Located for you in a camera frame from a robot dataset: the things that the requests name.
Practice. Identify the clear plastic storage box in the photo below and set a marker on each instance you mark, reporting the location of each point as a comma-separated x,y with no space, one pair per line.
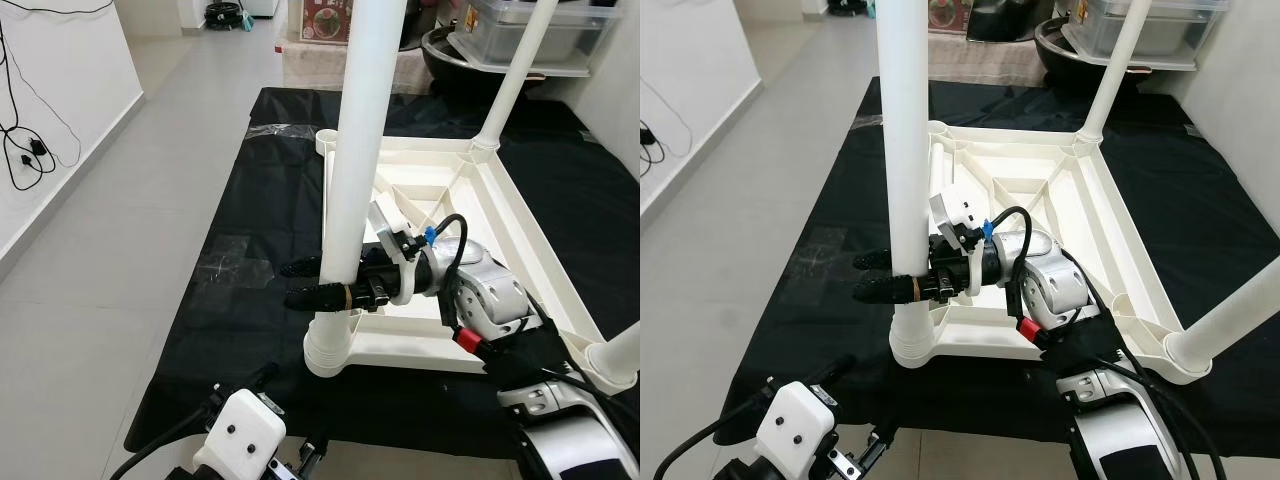
1180,35
580,40

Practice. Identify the black tablecloth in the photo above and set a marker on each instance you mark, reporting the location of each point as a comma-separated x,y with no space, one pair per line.
200,350
780,350

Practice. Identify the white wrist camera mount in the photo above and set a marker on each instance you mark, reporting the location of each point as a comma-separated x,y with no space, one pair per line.
240,435
952,215
392,225
805,425

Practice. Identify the red printed carton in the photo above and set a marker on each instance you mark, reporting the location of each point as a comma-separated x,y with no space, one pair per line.
325,20
950,14

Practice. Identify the shiny dark metal pan lid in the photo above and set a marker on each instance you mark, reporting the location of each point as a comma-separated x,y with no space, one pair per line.
1010,20
425,22

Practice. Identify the clear tape cross patch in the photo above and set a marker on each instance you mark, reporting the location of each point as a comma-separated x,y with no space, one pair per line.
825,255
235,262

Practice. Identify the black wok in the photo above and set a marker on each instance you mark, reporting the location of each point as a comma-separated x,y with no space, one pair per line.
440,65
1050,58

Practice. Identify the white plastic children table top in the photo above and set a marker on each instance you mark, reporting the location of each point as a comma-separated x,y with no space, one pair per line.
1100,220
500,230

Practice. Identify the black floor appliance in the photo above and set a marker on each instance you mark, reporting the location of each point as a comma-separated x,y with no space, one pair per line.
848,8
228,15

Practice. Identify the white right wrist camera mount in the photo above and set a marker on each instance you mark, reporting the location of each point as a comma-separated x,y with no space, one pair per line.
952,215
392,225

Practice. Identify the black power adapter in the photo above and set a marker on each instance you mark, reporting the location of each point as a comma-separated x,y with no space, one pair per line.
648,135
38,147

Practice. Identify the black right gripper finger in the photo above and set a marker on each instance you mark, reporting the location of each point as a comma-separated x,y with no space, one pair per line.
890,290
320,297
303,269
873,262

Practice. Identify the beige woven cloth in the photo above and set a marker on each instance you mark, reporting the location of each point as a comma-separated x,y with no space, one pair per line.
310,70
985,62

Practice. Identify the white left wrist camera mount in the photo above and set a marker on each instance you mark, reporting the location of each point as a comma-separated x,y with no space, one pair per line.
805,425
240,435

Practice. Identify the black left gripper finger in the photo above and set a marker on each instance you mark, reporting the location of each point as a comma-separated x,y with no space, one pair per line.
265,378
832,372

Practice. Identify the clear tape strip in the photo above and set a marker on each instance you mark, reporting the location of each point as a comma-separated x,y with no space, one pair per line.
868,120
280,129

